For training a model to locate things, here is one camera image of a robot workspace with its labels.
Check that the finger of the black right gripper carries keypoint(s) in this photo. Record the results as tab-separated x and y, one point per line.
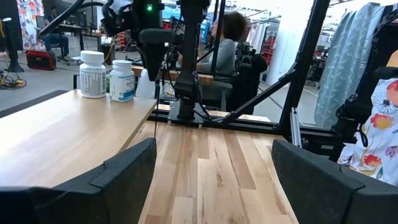
154	53

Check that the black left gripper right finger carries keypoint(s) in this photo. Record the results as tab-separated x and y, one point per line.
317	186

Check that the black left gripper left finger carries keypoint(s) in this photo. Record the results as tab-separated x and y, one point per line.
124	180

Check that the white medicine bottle blue label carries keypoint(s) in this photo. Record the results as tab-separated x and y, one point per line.
122	82

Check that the white bottle barcode label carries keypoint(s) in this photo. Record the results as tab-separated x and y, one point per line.
92	76

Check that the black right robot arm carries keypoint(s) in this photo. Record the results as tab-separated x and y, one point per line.
188	62

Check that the wooden shelf black metal legs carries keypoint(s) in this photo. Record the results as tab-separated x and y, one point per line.
62	133

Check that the seated person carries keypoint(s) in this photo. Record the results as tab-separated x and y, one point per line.
225	53

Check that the white floral cloth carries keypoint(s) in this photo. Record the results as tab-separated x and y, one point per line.
382	130

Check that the person at distant desk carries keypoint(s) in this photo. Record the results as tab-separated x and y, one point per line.
54	39

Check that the black draped chair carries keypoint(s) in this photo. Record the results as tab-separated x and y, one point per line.
248	84

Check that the red bag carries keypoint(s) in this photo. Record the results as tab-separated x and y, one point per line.
40	60

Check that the colourful floral curtain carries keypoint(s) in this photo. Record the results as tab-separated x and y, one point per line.
29	18

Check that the grey-blue patterned curtain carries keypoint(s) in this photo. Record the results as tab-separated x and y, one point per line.
345	62

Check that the black floor stand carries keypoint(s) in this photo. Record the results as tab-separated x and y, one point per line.
12	46

